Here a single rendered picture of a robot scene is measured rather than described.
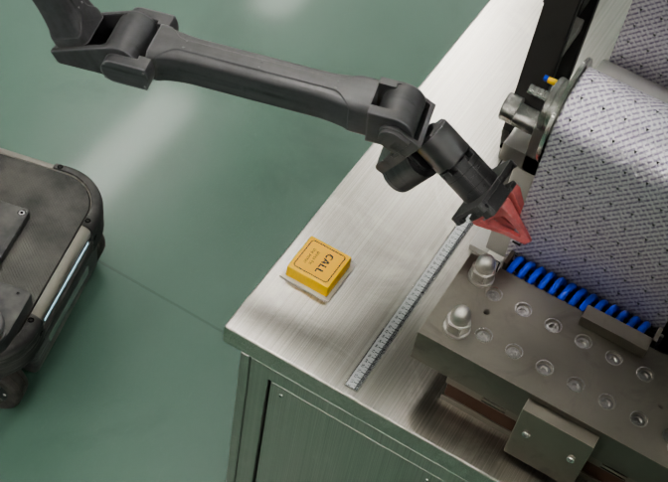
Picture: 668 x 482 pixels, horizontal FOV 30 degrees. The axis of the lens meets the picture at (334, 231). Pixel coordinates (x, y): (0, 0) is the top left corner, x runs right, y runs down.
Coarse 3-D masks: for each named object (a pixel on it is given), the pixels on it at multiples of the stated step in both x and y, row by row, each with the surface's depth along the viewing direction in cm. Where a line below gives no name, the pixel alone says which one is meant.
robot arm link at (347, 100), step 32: (160, 32) 168; (128, 64) 165; (160, 64) 167; (192, 64) 166; (224, 64) 165; (256, 64) 165; (288, 64) 166; (256, 96) 167; (288, 96) 165; (320, 96) 163; (352, 96) 162; (384, 96) 164; (416, 96) 163; (352, 128) 165; (416, 128) 163
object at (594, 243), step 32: (544, 192) 162; (576, 192) 159; (544, 224) 166; (576, 224) 163; (608, 224) 160; (640, 224) 157; (544, 256) 170; (576, 256) 167; (608, 256) 164; (640, 256) 161; (608, 288) 168; (640, 288) 165; (640, 320) 169
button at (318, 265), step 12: (312, 240) 183; (300, 252) 182; (312, 252) 182; (324, 252) 182; (336, 252) 182; (288, 264) 180; (300, 264) 180; (312, 264) 180; (324, 264) 181; (336, 264) 181; (348, 264) 183; (300, 276) 180; (312, 276) 179; (324, 276) 179; (336, 276) 180; (312, 288) 180; (324, 288) 179
